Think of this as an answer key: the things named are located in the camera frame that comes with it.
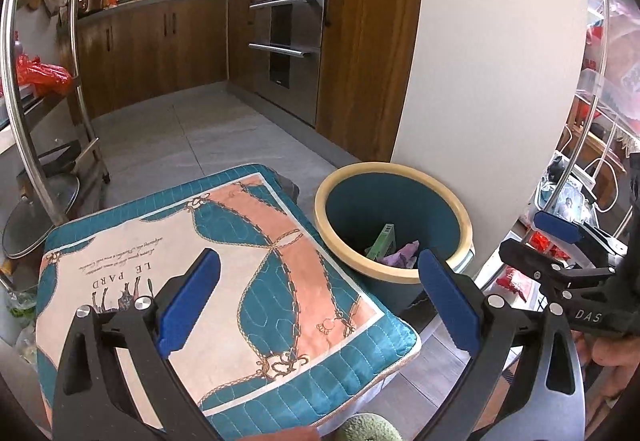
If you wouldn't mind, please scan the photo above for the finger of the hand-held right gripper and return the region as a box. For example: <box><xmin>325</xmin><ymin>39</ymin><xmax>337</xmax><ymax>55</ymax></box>
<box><xmin>499</xmin><ymin>238</ymin><xmax>613</xmax><ymax>304</ymax></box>
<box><xmin>532</xmin><ymin>211</ymin><xmax>627</xmax><ymax>258</ymax></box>

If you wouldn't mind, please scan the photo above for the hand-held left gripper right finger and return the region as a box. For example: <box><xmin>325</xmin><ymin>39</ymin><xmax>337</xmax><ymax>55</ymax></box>
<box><xmin>417</xmin><ymin>248</ymin><xmax>587</xmax><ymax>441</ymax></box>

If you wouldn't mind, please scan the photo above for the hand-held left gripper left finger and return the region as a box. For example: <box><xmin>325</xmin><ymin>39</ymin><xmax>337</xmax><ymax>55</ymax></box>
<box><xmin>52</xmin><ymin>248</ymin><xmax>222</xmax><ymax>441</ymax></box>

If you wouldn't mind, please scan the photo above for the purple wrapper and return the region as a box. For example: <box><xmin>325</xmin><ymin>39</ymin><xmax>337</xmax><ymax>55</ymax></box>
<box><xmin>375</xmin><ymin>241</ymin><xmax>421</xmax><ymax>269</ymax></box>

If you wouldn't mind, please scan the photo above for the green and white box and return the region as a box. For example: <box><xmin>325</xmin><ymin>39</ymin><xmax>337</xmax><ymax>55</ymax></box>
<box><xmin>364</xmin><ymin>222</ymin><xmax>398</xmax><ymax>259</ymax></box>

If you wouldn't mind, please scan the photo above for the teal bin with yellow rim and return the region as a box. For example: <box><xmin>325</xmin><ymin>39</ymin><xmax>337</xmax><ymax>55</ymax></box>
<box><xmin>314</xmin><ymin>162</ymin><xmax>475</xmax><ymax>317</ymax></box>

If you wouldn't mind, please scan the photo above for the person's right hand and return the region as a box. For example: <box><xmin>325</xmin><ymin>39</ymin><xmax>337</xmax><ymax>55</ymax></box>
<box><xmin>572</xmin><ymin>328</ymin><xmax>640</xmax><ymax>412</ymax></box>

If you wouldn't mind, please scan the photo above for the teal printed quilted blanket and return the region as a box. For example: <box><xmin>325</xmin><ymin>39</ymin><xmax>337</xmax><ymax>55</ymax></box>
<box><xmin>36</xmin><ymin>164</ymin><xmax>422</xmax><ymax>432</ymax></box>

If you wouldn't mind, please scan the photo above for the green netted melon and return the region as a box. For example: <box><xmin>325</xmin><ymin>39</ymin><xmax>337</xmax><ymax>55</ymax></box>
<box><xmin>332</xmin><ymin>412</ymin><xmax>403</xmax><ymax>441</ymax></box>

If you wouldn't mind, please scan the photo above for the bag of green vegetables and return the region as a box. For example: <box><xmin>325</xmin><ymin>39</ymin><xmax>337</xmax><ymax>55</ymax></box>
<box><xmin>5</xmin><ymin>286</ymin><xmax>38</xmax><ymax>322</ymax></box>

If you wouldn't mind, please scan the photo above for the stainless steel shelf rack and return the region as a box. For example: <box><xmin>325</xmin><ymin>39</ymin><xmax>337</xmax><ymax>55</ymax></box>
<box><xmin>0</xmin><ymin>0</ymin><xmax>111</xmax><ymax>272</ymax></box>

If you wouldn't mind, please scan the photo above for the stainless steel oven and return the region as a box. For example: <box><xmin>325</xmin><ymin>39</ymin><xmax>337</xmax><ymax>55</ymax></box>
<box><xmin>247</xmin><ymin>0</ymin><xmax>331</xmax><ymax>127</ymax></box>

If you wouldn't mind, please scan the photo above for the wooden oven cabinet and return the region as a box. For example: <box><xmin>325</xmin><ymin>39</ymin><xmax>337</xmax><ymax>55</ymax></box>
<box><xmin>315</xmin><ymin>0</ymin><xmax>426</xmax><ymax>164</ymax></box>

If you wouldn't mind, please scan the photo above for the wooden base cabinet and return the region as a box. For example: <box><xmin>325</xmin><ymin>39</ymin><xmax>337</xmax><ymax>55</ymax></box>
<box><xmin>75</xmin><ymin>0</ymin><xmax>261</xmax><ymax>119</ymax></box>

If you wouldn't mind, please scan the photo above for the red plastic bag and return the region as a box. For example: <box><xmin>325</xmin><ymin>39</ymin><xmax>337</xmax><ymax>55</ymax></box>
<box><xmin>15</xmin><ymin>54</ymin><xmax>73</xmax><ymax>97</ymax></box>

